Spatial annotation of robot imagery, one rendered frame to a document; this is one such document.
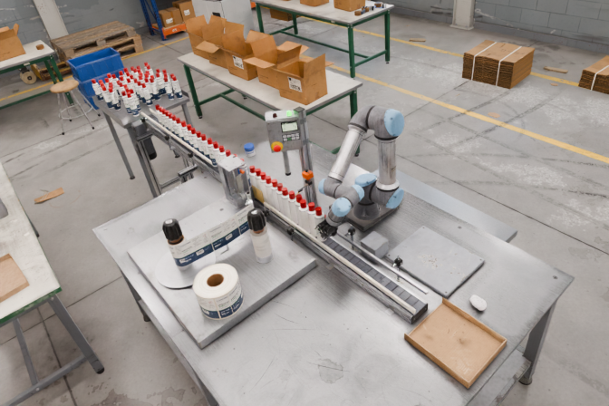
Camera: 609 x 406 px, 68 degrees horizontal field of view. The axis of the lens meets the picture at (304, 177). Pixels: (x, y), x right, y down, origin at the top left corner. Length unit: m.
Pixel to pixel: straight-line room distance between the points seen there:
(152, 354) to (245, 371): 1.36
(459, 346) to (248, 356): 0.86
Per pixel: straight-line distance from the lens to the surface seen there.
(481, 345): 2.06
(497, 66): 5.89
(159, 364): 3.23
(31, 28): 9.35
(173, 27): 9.16
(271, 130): 2.25
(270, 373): 1.99
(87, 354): 3.21
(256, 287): 2.21
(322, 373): 1.96
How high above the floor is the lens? 2.51
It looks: 35 degrees down
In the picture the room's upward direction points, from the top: 8 degrees counter-clockwise
